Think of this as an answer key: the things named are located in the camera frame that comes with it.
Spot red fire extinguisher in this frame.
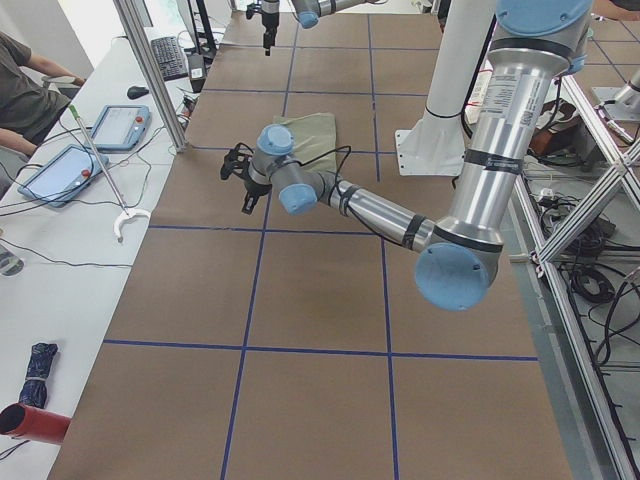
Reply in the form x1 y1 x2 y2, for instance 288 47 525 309
1 403 71 445

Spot black computer mouse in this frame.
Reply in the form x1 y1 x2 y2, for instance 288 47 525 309
126 86 149 100

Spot white pedestal base plate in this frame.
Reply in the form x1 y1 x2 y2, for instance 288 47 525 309
394 112 465 177

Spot teach pendant tablet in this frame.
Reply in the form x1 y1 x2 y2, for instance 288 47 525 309
91 105 151 153
18 145 109 208

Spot near teach pendant tablet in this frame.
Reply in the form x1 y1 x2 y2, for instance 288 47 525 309
18 145 109 208

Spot white hook reacher stick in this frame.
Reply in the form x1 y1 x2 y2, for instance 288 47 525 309
69 104 151 243

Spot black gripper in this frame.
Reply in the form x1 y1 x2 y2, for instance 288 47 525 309
220 143 271 214
246 0 280 55

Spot sage green long-sleeve shirt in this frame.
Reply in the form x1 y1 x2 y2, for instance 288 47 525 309
273 113 336 172

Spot far teach pendant tablet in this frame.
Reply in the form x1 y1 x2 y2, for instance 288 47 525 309
91 105 151 153

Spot seated person in grey shirt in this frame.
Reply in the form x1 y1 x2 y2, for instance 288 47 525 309
0 30 87 199

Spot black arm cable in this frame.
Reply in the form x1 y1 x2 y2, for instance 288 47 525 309
234 142 426 236

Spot black computer keyboard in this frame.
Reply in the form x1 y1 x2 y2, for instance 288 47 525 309
150 36 188 81

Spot blue tape grid lines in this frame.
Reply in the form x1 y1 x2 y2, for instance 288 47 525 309
102 14 640 480

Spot aluminium frame post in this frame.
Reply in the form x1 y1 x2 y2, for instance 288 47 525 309
113 0 187 153

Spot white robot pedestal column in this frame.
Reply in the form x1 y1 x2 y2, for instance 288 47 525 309
425 0 496 119

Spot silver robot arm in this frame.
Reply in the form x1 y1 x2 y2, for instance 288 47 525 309
245 0 366 56
220 1 592 311

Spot black folded umbrella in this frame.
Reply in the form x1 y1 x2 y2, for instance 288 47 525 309
18 342 59 409

